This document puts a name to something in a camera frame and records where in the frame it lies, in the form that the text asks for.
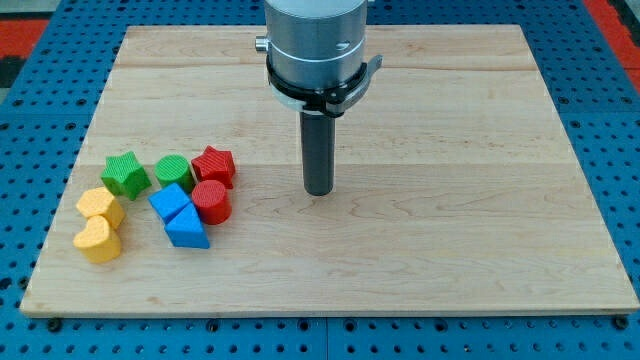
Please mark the black clamp ring mount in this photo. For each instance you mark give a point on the black clamp ring mount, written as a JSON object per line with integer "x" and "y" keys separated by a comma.
{"x": 331, "y": 102}

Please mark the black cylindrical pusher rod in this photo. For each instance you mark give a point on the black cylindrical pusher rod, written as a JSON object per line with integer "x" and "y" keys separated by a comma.
{"x": 317, "y": 145}

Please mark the blue triangle block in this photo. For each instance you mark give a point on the blue triangle block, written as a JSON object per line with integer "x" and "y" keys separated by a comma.
{"x": 186, "y": 230}

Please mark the yellow hexagon block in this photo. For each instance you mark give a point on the yellow hexagon block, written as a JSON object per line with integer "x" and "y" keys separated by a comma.
{"x": 101, "y": 202}

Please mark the red star block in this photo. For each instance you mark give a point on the red star block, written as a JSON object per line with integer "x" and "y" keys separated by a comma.
{"x": 215, "y": 164}

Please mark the red cylinder block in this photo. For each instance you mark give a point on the red cylinder block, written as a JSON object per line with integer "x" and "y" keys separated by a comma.
{"x": 212, "y": 202}

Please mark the light wooden board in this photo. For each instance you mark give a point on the light wooden board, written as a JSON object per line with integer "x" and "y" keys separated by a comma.
{"x": 457, "y": 191}

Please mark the green cylinder block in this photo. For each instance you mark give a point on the green cylinder block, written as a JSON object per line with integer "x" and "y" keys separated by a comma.
{"x": 174, "y": 169}

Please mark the blue cube block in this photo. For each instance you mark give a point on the blue cube block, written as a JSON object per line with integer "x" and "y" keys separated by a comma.
{"x": 169, "y": 202}

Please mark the green star block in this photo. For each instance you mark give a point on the green star block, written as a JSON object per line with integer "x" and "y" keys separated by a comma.
{"x": 123, "y": 175}

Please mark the yellow heart block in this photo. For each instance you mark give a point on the yellow heart block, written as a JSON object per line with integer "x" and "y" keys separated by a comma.
{"x": 98, "y": 242}

